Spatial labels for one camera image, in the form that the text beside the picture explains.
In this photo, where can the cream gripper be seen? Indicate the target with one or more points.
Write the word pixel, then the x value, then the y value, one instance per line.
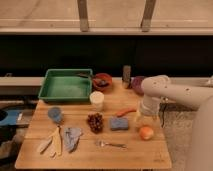
pixel 143 120

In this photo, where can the silver metal fork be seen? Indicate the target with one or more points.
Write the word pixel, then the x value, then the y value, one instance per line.
pixel 102 144

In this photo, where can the white paper cup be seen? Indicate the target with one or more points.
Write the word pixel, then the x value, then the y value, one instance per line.
pixel 97 100

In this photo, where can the orange red bowl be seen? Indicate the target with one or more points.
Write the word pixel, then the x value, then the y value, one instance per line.
pixel 105 77

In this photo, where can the green plastic tray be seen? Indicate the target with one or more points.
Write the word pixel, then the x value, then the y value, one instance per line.
pixel 64 85

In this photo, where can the blue plastic cup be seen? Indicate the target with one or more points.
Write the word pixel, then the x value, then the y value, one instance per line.
pixel 55 114

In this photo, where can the blue object at left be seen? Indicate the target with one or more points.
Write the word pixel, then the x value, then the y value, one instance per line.
pixel 10 117

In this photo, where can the blue grey cloth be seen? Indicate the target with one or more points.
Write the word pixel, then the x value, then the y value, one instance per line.
pixel 71 137

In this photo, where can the purple bowl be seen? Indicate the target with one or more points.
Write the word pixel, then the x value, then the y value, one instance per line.
pixel 136 84

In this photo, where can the blue sponge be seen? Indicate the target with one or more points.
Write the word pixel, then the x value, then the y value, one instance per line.
pixel 118 123

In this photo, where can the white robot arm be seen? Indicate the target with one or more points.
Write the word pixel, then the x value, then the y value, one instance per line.
pixel 200 153

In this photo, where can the bunch of red grapes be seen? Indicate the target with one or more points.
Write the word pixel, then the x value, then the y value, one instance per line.
pixel 95 122

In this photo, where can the orange carrot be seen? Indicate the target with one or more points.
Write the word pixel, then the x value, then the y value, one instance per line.
pixel 125 111

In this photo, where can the white wooden spatula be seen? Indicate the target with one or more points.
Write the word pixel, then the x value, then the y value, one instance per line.
pixel 44 145

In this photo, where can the dark utensil in bowl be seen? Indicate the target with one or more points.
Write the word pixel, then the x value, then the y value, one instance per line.
pixel 90 77

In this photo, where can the red yellow apple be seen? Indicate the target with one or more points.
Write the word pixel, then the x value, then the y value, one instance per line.
pixel 146 132

